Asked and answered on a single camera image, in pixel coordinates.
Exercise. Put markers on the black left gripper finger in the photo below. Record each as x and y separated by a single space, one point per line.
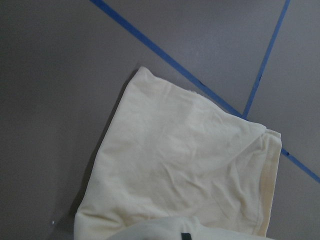
185 236

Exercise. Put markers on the cream long-sleeve printed shirt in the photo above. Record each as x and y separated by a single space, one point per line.
170 152

